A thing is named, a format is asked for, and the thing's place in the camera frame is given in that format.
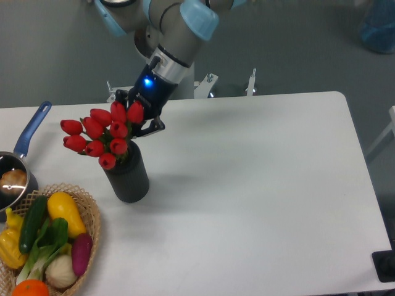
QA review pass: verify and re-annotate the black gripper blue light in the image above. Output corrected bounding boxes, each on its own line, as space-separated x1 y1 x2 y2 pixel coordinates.
115 65 178 138

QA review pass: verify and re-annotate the red tulip bouquet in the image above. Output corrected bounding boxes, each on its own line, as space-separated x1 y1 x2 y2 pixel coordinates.
60 101 144 170

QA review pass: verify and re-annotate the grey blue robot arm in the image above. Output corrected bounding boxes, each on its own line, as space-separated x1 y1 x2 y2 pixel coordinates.
94 1 244 138

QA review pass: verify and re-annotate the dark grey ribbed vase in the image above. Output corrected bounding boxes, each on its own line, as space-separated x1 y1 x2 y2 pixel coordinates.
104 141 149 204

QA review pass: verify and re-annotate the yellow squash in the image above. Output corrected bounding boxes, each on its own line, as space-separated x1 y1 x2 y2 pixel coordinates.
48 192 86 239

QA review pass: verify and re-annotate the green cucumber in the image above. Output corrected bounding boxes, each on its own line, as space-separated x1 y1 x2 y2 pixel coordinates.
19 195 47 254

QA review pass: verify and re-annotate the bread roll in saucepan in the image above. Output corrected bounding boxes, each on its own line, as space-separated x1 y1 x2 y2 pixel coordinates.
1 169 27 195

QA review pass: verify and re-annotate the purple eggplant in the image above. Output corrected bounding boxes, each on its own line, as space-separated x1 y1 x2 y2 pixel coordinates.
72 233 93 277

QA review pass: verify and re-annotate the green bok choy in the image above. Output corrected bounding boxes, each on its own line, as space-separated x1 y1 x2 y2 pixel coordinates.
16 218 69 285

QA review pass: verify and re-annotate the white garlic bulb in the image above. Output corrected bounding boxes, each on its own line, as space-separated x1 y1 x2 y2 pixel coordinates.
45 255 78 289

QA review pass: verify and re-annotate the yellow bell pepper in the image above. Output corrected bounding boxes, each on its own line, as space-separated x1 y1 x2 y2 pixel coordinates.
1 207 28 269

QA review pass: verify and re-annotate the orange fruit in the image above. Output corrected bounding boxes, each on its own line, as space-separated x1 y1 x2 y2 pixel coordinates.
11 279 49 296

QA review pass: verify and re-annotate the blue translucent container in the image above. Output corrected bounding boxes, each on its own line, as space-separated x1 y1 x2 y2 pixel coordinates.
359 0 394 54

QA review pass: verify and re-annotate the black device at table edge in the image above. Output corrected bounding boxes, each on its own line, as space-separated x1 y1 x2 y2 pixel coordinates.
372 250 394 282

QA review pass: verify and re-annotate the blue handled saucepan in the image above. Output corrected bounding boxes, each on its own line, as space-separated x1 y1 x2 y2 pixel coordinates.
1 101 52 223

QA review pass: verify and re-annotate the white chair frame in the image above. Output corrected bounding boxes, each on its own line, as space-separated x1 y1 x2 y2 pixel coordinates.
365 106 394 163

